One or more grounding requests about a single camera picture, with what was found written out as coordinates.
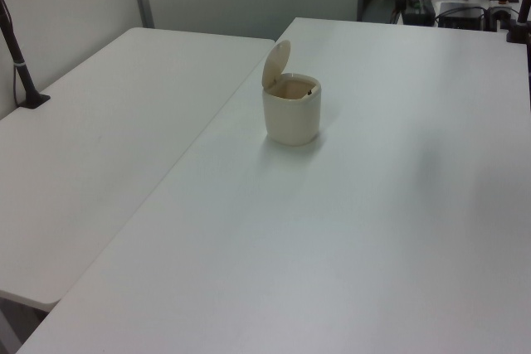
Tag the beige round bin lid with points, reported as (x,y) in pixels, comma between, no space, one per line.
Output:
(276,62)

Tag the beige plastic trash bin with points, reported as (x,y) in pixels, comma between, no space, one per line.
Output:
(293,119)

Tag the black box with green part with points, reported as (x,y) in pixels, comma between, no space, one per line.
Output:
(419,12)

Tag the black flat electronics box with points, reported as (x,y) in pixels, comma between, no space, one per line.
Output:
(460,16)

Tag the black clamped camera pole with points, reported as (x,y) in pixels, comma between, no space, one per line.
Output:
(520,18)

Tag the black camera stand with base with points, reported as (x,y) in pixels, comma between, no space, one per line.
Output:
(20,61)

